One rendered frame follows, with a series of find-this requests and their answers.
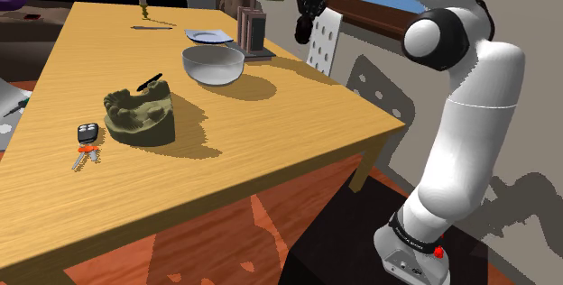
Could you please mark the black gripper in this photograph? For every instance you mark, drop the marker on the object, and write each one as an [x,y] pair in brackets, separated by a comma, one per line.
[311,5]

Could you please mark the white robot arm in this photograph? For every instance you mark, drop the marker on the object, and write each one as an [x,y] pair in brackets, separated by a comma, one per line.
[466,143]

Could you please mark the white chair with holes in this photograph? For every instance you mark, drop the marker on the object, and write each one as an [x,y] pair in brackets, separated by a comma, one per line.
[324,42]

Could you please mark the brown books in grey stand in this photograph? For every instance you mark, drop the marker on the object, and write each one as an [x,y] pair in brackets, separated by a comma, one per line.
[255,33]

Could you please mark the pale blue plate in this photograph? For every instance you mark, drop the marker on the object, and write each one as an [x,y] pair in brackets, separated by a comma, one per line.
[209,36]

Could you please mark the grey bowl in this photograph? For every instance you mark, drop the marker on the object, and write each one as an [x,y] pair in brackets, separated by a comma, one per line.
[213,66]

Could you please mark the light wooden table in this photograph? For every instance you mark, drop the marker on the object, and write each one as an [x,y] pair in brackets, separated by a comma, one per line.
[246,134]

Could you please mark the grey pen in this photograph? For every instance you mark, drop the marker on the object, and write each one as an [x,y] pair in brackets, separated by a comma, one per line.
[151,27]

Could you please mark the small olive candlestick figure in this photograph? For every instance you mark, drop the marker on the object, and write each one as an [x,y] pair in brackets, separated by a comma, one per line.
[143,7]

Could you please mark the black pen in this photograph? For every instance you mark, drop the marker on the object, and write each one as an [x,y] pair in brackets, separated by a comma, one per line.
[148,82]

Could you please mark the olive green lumpy mould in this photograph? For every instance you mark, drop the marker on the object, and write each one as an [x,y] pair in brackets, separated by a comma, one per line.
[140,123]

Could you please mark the dark robot stand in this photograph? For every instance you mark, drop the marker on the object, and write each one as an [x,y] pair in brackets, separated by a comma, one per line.
[343,240]

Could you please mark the black car key with keys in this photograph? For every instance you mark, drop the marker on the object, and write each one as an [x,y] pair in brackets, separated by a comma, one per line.
[86,133]

